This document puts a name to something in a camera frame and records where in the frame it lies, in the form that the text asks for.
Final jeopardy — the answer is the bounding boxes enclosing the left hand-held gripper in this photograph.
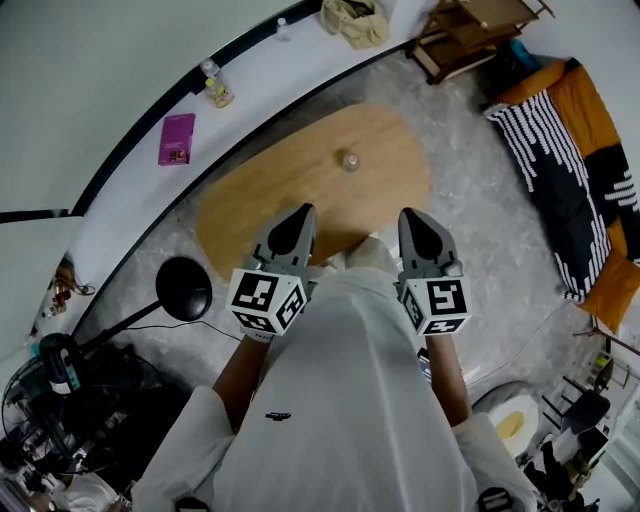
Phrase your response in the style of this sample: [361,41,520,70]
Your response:
[225,203,319,342]

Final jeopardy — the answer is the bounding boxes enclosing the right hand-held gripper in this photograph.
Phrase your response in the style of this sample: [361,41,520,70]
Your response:
[394,207,473,337]

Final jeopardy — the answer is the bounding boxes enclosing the person's left forearm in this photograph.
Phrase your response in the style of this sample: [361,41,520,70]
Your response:
[212,335,275,436]

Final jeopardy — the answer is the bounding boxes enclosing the person's right forearm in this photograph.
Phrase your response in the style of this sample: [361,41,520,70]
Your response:
[424,333,474,429]

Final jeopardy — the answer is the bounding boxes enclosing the oval wooden table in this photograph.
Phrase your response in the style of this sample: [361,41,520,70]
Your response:
[194,102,434,286]

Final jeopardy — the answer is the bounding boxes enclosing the person's beige trousers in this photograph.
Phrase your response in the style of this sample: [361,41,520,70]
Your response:
[344,237,401,274]

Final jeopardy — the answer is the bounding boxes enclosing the black standing fan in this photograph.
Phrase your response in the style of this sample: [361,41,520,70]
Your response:
[0,256,214,476]

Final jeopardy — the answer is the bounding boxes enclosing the white windowsill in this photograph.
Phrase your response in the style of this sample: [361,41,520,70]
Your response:
[29,0,426,351]

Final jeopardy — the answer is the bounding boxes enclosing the magenta book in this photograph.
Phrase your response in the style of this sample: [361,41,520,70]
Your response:
[157,112,197,167]

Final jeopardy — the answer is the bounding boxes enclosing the yellow drink bottle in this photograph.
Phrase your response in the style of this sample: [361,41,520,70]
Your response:
[199,57,236,109]

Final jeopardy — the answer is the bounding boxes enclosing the person's white shirt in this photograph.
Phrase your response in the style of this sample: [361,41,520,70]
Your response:
[132,264,539,512]

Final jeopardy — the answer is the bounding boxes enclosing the round white seat yellow cushion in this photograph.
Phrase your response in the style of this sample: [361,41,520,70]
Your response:
[472,380,541,456]

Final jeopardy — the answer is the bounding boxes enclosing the black office chair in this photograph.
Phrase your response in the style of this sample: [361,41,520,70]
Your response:
[84,344,194,471]

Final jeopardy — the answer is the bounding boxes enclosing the striped black orange blanket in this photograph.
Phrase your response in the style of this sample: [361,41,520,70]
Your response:
[482,57,640,335]

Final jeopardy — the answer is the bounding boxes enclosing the teal cloth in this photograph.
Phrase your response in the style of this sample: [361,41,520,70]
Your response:
[509,39,539,71]

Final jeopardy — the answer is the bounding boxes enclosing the wooden shelf rack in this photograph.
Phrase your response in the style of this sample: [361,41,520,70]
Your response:
[409,0,556,86]

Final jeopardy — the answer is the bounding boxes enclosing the thin brown wooden stand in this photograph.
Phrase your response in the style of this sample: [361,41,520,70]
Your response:
[574,327,640,359]

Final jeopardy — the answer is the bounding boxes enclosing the beige cloth bag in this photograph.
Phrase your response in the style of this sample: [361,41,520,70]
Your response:
[319,0,391,50]

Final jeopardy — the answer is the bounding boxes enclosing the black slatted chair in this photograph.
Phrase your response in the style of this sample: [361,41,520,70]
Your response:
[542,374,611,436]

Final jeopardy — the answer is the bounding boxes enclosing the small brown ornament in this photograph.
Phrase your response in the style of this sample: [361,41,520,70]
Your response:
[49,264,96,321]

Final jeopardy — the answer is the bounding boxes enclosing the large white roller blind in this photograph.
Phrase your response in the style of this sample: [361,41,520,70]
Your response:
[0,0,306,211]

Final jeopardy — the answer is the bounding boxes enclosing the black fan power cable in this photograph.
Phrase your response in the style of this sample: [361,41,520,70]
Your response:
[119,320,242,342]

